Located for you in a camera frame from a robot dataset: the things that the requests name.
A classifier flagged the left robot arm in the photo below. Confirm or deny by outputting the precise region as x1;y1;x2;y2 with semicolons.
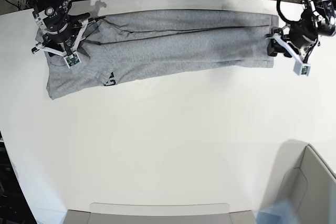
267;0;335;63

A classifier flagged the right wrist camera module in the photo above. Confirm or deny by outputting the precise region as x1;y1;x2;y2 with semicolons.
64;53;81;69

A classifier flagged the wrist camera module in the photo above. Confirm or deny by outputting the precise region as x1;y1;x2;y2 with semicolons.
293;61;311;76
64;53;81;69

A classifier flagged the grey T-shirt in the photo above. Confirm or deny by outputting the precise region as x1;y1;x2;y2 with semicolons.
47;9;278;99

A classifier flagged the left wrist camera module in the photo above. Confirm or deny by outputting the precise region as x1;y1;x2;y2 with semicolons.
293;61;311;76

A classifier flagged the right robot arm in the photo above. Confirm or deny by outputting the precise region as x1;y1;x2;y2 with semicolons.
31;0;96;65

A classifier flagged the blue translucent object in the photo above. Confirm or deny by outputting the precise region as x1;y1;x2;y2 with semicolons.
254;199;298;224

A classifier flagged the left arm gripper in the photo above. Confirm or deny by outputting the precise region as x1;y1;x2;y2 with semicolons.
266;21;318;63

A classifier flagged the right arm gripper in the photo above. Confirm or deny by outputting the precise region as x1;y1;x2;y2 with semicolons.
31;13;95;58

